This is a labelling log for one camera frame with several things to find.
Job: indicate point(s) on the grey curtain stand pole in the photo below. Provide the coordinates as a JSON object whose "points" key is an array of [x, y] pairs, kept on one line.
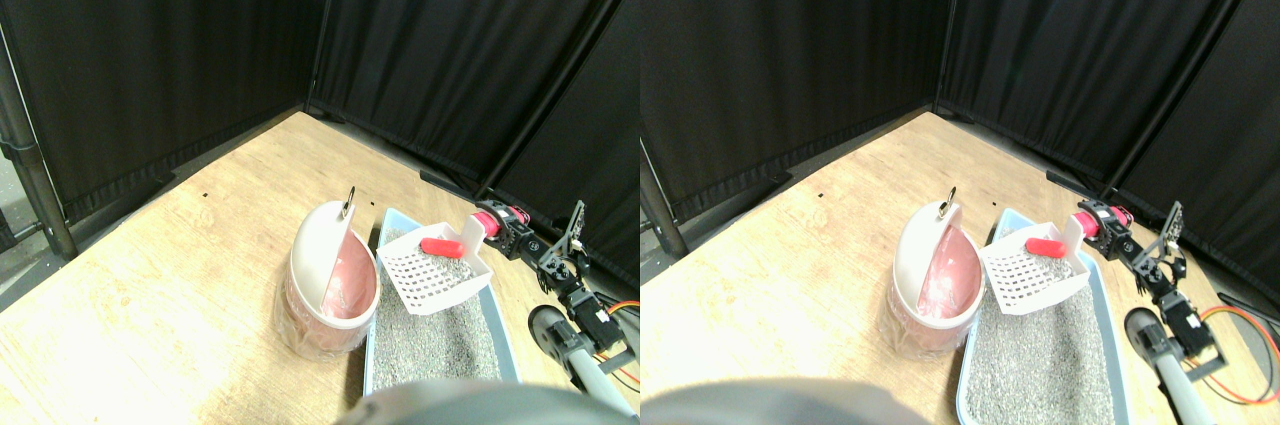
{"points": [[664, 215], [47, 195]]}

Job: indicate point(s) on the blue litter tray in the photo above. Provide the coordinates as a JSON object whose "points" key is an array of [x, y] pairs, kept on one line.
{"points": [[440, 345], [1040, 365]]}

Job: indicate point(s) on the black curtain stand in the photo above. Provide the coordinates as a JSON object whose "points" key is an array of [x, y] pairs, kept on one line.
{"points": [[450, 183], [320, 113], [1075, 183], [950, 113]]}

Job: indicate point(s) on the red lump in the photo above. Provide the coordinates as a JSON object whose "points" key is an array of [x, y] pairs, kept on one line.
{"points": [[1045, 247], [440, 247]]}

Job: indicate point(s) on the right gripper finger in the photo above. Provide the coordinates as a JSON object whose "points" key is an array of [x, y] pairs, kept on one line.
{"points": [[1103, 217], [500, 217]]}

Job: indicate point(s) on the white bin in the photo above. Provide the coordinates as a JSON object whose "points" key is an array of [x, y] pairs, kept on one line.
{"points": [[925, 255], [320, 255]]}

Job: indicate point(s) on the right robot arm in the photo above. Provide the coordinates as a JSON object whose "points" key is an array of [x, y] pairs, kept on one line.
{"points": [[590, 320], [1185, 330]]}

